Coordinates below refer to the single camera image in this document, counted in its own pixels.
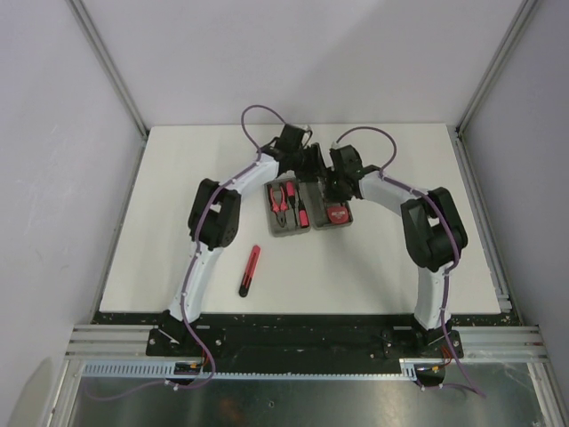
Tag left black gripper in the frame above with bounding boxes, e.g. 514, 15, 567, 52
289, 142, 327, 182

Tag red tape measure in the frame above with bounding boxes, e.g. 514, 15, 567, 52
326, 204, 352, 226

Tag pink handle bit screwdriver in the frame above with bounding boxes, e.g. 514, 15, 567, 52
285, 181, 298, 213

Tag small pink handle screwdriver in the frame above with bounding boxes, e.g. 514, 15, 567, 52
298, 209, 309, 229

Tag grey plastic tool case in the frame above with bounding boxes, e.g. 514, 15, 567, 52
264, 177, 354, 238

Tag pink black pliers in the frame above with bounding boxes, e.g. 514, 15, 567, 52
268, 185, 288, 228

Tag pink black utility knife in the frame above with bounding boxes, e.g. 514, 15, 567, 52
238, 245, 261, 298

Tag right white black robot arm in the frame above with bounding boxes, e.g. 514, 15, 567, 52
325, 145, 468, 357

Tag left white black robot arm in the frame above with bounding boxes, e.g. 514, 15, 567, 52
168, 125, 319, 325

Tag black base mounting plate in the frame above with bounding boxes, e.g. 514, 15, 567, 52
147, 311, 461, 359

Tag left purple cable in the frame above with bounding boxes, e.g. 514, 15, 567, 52
84, 104, 290, 399

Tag right aluminium frame post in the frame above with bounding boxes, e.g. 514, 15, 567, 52
457, 0, 541, 133

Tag aluminium frame post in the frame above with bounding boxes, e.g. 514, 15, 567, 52
66, 0, 150, 137
457, 0, 541, 133

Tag grey slotted cable duct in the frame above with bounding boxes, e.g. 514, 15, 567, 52
83, 359, 444, 381

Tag left aluminium frame post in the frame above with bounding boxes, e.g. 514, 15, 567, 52
66, 0, 150, 137

